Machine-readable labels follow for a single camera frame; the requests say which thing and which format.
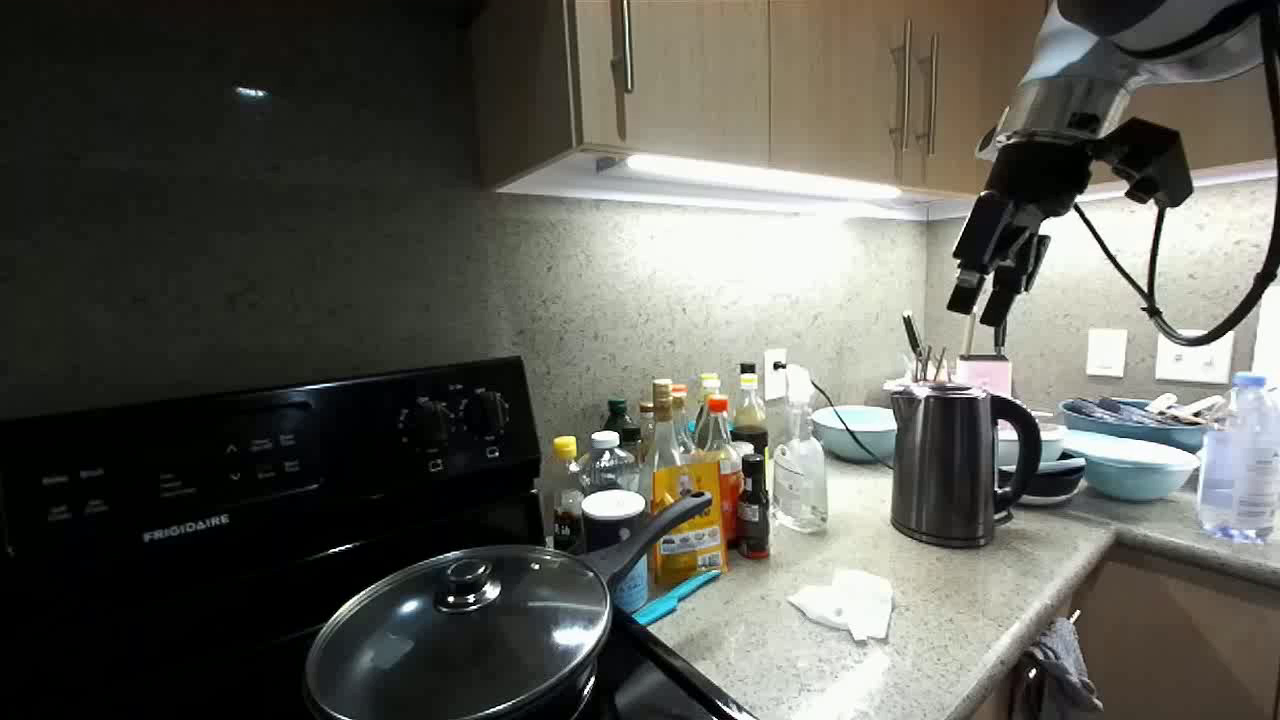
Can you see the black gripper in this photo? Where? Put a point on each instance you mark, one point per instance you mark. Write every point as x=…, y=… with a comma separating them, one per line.
x=1025, y=185

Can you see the white napkin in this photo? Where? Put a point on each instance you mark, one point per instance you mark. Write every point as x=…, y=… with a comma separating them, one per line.
x=849, y=601

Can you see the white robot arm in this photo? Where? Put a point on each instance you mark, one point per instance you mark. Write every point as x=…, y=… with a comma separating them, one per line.
x=1068, y=112

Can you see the dark steel electric kettle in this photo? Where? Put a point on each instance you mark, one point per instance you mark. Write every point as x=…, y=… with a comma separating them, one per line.
x=960, y=461

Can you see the light blue bowl back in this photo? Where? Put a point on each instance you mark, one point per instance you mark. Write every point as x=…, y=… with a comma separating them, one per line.
x=856, y=434

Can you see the light blue bowl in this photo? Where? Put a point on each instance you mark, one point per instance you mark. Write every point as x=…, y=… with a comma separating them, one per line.
x=856, y=434
x=1131, y=469

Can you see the blue dish rack tray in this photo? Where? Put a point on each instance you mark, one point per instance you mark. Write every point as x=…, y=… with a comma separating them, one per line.
x=1163, y=419

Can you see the light blue bowl right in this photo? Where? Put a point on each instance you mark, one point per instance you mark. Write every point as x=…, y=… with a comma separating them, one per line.
x=1131, y=469

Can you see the clear spray bottle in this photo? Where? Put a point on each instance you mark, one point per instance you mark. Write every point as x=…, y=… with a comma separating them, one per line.
x=800, y=474

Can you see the clear plastic water bottle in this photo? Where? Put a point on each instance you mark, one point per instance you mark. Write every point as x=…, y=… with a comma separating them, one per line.
x=1238, y=466

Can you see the orange sauce bottle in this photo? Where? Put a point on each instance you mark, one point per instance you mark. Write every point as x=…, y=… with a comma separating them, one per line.
x=718, y=446

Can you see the dark soy sauce bottle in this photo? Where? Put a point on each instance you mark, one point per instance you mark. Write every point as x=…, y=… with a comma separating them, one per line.
x=753, y=510

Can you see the under cabinet light strip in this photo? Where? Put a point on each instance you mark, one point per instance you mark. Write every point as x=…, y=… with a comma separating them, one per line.
x=749, y=178

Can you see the yellow label oil bottle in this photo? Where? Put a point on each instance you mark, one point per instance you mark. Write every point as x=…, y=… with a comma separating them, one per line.
x=683, y=474

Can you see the hanging dish towel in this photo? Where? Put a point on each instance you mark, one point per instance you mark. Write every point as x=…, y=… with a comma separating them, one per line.
x=1056, y=679

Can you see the white lid jar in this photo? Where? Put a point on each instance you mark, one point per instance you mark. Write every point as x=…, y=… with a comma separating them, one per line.
x=609, y=518

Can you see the yellow cap bottle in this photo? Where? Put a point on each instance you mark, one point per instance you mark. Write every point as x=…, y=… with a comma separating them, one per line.
x=560, y=494

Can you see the wooden upper cabinets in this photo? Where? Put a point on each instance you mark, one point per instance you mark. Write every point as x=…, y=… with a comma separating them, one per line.
x=862, y=88

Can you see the black frying pan glass lid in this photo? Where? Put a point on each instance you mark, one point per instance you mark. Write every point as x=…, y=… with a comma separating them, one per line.
x=477, y=632

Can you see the black electric stove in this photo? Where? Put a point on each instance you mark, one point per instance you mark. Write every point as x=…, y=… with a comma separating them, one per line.
x=176, y=556

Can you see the white wall outlet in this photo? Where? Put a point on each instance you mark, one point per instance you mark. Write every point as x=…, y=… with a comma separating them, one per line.
x=1105, y=355

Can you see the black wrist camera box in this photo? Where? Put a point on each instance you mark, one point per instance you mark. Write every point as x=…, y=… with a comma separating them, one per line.
x=1150, y=160

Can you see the white wall switch plate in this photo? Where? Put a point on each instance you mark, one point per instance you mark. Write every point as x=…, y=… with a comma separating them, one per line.
x=1194, y=364

